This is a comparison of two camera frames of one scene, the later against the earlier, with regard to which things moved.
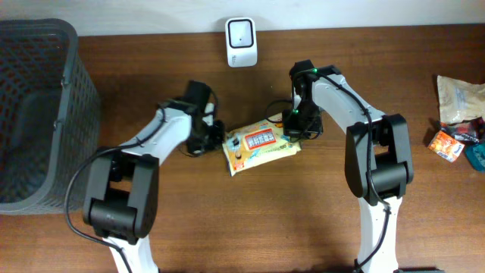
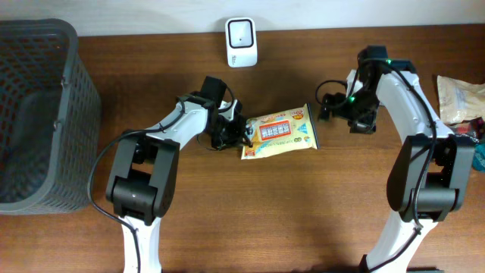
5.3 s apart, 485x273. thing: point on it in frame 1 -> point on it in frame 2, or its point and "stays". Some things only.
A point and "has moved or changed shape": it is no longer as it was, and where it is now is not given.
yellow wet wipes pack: [257, 142] has moved or changed shape
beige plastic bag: [460, 101] stays
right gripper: [299, 133] -> [367, 123]
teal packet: [475, 153] stays
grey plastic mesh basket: [50, 117] stays
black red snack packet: [471, 129] stays
